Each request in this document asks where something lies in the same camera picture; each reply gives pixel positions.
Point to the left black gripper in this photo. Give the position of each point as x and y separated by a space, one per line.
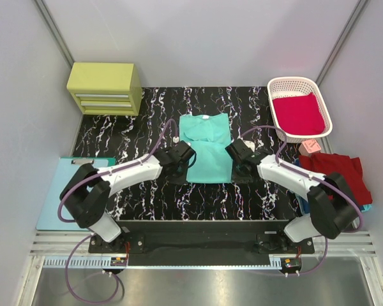
181 166

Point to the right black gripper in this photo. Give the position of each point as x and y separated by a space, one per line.
237 179

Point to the teal t shirt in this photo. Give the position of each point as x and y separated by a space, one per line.
208 137

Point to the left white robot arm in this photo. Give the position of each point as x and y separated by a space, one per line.
86 194

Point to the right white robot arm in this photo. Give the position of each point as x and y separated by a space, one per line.
332 205

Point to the light blue folded shirt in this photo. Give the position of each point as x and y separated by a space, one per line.
363 208

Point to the pink paper card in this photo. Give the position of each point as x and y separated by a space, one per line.
309 147

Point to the magenta shirt in basket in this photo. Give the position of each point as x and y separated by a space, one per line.
299 115

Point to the white plastic laundry basket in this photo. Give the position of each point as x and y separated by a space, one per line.
290 86

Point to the yellow drawer cabinet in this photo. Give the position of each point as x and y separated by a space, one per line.
105 88

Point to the dark red folded shirt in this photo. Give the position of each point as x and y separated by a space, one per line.
350 168

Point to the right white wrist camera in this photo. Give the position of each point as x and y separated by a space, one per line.
250 145

